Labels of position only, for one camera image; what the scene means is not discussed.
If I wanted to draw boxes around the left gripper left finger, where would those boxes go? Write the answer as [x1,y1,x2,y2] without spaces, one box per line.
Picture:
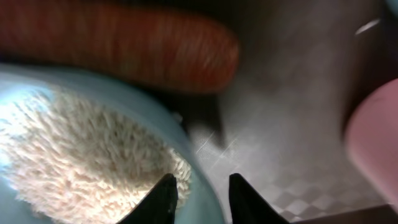
[118,174,178,224]

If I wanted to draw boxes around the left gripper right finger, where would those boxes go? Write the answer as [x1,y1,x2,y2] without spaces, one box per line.
[228,173,289,224]

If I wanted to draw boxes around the light blue bowl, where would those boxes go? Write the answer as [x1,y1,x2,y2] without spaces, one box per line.
[1,63,226,224]

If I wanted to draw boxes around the pink cup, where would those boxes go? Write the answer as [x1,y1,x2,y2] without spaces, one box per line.
[345,79,397,210]

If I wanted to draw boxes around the white rice pile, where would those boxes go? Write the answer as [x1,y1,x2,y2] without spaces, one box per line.
[1,88,192,223]

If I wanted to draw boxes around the orange carrot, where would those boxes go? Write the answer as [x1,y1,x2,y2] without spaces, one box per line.
[1,0,239,94]

